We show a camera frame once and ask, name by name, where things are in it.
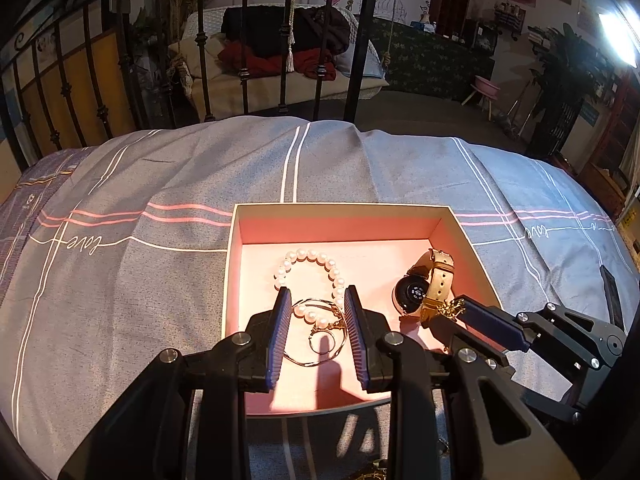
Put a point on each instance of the red clothing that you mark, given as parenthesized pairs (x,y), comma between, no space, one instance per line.
(260,62)

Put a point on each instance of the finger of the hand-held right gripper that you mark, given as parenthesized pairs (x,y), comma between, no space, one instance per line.
(492,322)
(470,336)

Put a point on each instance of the tall potted plant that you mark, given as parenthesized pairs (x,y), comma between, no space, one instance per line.
(560,85)

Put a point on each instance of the grey box with pink lining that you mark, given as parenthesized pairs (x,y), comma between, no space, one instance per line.
(375,265)

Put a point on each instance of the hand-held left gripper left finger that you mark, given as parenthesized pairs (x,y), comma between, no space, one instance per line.
(280,340)

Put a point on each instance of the black metal bed frame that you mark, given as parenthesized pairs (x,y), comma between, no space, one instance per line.
(245,35)

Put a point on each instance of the wooden cabinet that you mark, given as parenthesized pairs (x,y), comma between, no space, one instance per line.
(615,160)

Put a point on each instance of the black clothing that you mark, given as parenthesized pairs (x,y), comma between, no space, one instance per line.
(265,25)

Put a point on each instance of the green patterned counter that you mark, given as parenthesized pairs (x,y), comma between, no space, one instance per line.
(430,60)

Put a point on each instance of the sofa with clothes pile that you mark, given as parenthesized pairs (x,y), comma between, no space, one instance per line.
(220,85)

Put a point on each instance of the pink stool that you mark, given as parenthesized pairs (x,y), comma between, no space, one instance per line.
(485,85)

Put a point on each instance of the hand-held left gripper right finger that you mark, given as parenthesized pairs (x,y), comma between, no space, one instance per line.
(356,340)

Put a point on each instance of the white floor lamp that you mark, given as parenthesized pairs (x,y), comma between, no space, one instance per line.
(620,35)

